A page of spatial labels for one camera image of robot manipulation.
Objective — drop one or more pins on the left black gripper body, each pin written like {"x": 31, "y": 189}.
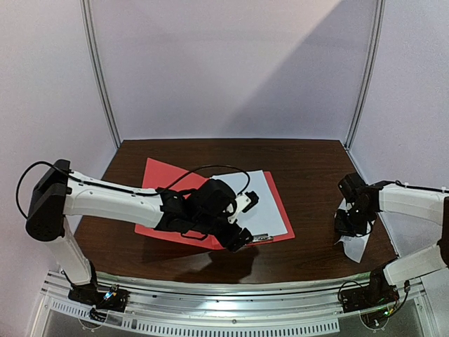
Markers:
{"x": 206, "y": 224}

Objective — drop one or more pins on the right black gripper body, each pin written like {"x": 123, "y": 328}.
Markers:
{"x": 344, "y": 222}

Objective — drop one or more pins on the small white paper sheet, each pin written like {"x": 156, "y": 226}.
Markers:
{"x": 354, "y": 246}

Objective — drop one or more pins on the large white paper sheet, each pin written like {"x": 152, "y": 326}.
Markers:
{"x": 264, "y": 217}

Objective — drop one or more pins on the metal bottom folder clip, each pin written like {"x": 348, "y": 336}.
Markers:
{"x": 262, "y": 238}

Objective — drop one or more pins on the red file folder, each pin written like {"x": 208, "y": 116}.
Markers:
{"x": 160, "y": 174}

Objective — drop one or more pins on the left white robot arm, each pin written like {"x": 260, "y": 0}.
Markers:
{"x": 62, "y": 192}

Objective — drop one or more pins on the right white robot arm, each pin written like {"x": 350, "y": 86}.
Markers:
{"x": 416, "y": 219}

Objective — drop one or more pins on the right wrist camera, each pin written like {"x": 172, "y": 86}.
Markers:
{"x": 353, "y": 190}

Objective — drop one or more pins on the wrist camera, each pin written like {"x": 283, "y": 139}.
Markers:
{"x": 353, "y": 190}
{"x": 216, "y": 200}

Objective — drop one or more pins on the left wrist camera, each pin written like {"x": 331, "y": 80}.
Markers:
{"x": 216, "y": 200}

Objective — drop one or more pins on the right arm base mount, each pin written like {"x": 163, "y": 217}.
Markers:
{"x": 378, "y": 301}

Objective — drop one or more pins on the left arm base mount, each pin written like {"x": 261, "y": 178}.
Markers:
{"x": 114, "y": 299}

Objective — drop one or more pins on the aluminium front rail frame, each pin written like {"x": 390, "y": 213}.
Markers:
{"x": 163, "y": 308}

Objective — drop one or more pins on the right aluminium corner post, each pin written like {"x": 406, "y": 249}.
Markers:
{"x": 368, "y": 70}

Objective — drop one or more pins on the aluminium corner post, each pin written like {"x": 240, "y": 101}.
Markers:
{"x": 93, "y": 50}
{"x": 368, "y": 70}

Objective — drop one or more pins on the left aluminium corner post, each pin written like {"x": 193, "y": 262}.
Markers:
{"x": 93, "y": 50}

